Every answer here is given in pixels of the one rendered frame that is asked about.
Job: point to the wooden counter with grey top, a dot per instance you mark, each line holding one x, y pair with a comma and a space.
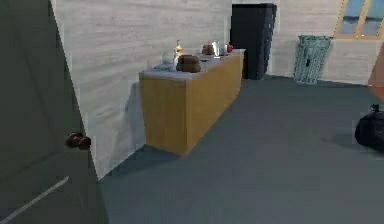
193, 100

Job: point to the yellow spray bottle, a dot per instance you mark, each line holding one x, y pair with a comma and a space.
178, 50

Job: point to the small brown pot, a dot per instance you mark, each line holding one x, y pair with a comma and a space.
208, 50

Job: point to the silver metal kettle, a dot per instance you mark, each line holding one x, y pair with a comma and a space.
216, 48

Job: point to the red apple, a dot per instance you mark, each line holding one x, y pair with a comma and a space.
229, 48

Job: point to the black fridge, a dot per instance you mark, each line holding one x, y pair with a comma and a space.
252, 40

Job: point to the brown round door knob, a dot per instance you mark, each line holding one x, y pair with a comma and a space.
78, 140

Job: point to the dark grey room door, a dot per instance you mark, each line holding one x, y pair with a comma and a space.
30, 110

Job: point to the black rubbish bag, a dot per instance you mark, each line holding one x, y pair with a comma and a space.
370, 130

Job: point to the reddish brown furniture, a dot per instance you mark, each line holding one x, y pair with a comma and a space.
378, 76

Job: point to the wooden framed window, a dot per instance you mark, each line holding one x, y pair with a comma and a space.
362, 18

